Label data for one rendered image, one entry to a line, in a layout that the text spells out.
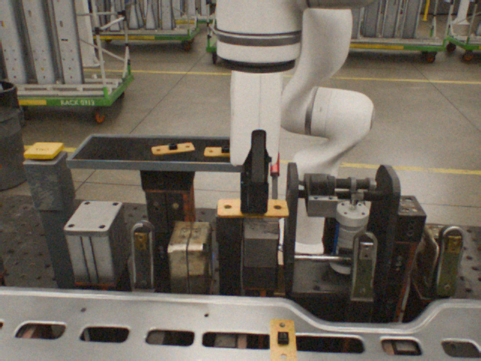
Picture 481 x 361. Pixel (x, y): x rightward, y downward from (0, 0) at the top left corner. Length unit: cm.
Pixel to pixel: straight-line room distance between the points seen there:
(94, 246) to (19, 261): 71
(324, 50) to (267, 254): 43
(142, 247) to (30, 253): 77
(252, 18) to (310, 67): 56
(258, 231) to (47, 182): 46
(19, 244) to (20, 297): 71
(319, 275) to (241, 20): 58
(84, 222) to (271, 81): 47
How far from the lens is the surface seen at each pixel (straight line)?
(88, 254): 79
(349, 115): 102
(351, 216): 79
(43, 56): 496
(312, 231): 117
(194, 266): 76
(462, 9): 1252
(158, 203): 92
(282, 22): 42
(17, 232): 161
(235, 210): 52
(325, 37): 91
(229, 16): 42
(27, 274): 140
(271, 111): 42
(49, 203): 100
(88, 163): 88
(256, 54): 41
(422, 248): 87
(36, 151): 97
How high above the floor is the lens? 152
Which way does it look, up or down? 27 degrees down
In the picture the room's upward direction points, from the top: straight up
